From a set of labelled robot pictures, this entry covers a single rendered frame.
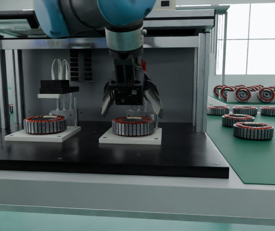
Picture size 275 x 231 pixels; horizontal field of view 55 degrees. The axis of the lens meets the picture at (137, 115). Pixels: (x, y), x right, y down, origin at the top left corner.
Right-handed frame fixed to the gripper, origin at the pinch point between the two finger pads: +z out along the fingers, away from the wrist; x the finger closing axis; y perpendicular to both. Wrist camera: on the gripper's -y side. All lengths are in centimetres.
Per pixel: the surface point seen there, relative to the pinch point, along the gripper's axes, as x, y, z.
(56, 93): -22.5, -7.9, -1.5
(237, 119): 33.6, -21.8, 18.0
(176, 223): 17, -39, 118
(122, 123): -2.1, 3.4, -0.4
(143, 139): 3.3, 7.3, 1.2
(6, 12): -24.1, 0.7, -26.8
